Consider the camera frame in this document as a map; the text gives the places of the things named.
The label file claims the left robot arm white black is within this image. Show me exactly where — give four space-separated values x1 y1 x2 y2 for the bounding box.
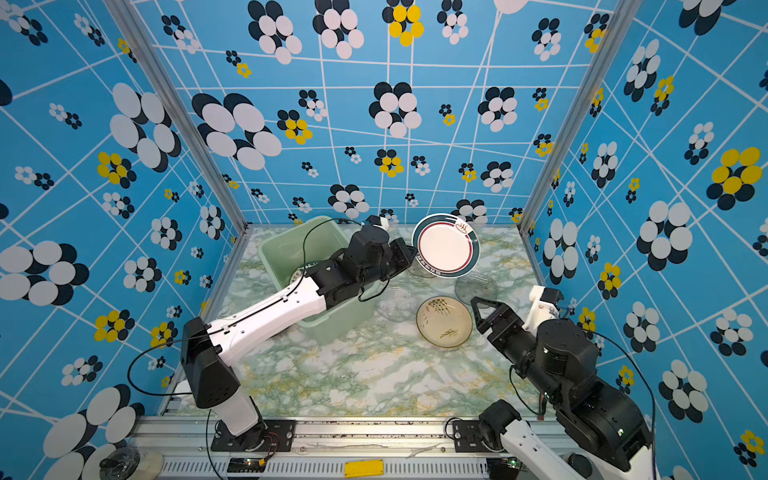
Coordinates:
180 225 418 452

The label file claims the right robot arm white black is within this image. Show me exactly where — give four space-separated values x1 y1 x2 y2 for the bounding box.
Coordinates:
470 286 659 479

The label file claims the aluminium front rail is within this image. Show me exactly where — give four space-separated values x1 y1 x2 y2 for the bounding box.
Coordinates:
128 416 636 480

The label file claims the clear tape roll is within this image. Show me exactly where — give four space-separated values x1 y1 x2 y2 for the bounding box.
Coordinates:
99 447 164 480

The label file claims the clear glass plate far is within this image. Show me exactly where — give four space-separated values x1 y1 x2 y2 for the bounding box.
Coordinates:
408 261 434 279

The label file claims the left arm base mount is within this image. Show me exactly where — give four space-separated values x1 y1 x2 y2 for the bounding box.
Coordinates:
211 419 297 453

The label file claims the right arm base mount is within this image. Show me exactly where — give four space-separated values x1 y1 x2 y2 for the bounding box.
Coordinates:
447 419 489 453

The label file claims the white plate striped green rim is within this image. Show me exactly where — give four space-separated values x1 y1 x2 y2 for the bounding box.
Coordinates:
411 214 480 278

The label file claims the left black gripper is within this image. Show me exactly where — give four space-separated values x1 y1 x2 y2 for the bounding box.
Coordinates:
359 236 421 289

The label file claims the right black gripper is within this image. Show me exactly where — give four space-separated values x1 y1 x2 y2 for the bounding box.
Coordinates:
474 294 566 406

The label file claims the beige bowl plate with leaves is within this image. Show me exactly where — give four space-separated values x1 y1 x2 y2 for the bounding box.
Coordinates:
416 296 474 349

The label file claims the clear glass plate right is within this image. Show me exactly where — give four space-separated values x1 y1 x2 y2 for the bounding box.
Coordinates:
454 273 499 305

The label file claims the yellow tag on rail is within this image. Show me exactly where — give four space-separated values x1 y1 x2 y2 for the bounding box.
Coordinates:
343 459 385 479

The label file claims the white plate green lettered rim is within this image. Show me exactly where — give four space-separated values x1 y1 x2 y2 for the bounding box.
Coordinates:
288 265 312 285

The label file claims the light green plastic bin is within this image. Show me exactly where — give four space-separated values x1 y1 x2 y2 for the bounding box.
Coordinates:
259 216 375 345

